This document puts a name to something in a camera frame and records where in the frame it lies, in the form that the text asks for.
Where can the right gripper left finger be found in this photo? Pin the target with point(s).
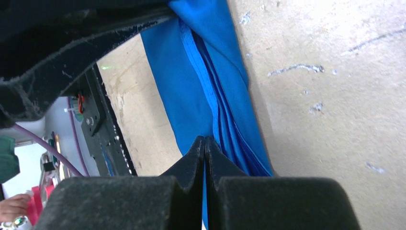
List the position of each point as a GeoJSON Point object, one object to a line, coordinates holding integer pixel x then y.
{"type": "Point", "coordinates": [171, 201]}

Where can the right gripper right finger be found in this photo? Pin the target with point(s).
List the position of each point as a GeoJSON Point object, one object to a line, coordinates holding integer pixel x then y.
{"type": "Point", "coordinates": [279, 204]}

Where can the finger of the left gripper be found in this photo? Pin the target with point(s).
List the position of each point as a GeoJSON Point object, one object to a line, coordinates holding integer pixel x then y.
{"type": "Point", "coordinates": [43, 49]}

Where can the blue cloth napkin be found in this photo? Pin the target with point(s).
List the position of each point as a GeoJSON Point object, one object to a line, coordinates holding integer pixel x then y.
{"type": "Point", "coordinates": [201, 78]}

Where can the person hand in background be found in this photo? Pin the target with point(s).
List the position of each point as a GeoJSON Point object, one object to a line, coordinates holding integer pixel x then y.
{"type": "Point", "coordinates": [14, 207]}

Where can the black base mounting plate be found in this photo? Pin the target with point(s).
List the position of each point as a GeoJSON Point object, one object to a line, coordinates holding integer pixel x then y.
{"type": "Point", "coordinates": [101, 131]}

